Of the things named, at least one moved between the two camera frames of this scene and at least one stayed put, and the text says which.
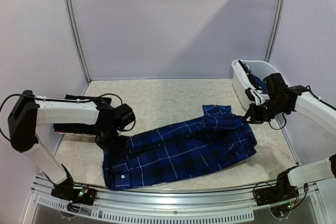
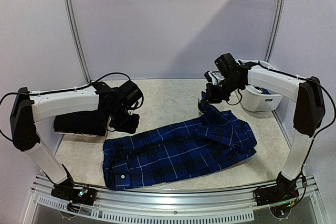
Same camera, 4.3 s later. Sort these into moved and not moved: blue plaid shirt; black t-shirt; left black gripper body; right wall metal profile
Moved: left black gripper body
Not moved: blue plaid shirt; right wall metal profile; black t-shirt
